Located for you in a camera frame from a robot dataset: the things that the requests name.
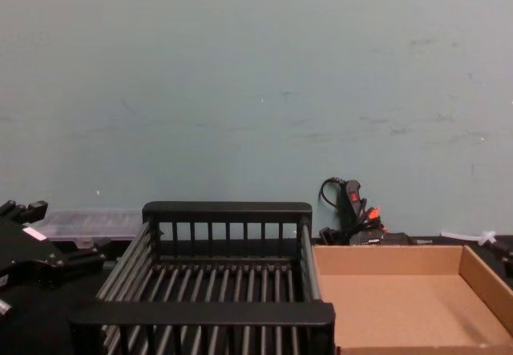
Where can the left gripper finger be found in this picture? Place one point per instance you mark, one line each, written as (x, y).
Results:
(82, 259)
(35, 210)

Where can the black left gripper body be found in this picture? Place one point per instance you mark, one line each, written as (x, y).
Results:
(28, 252)

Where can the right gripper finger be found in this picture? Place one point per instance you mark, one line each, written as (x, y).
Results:
(506, 259)

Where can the clear plastic case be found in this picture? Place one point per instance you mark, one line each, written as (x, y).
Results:
(92, 223)

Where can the shallow brown cardboard tray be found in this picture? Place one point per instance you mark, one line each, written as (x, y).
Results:
(393, 303)

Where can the black rack with steel bars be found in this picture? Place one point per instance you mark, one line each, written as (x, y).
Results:
(224, 315)

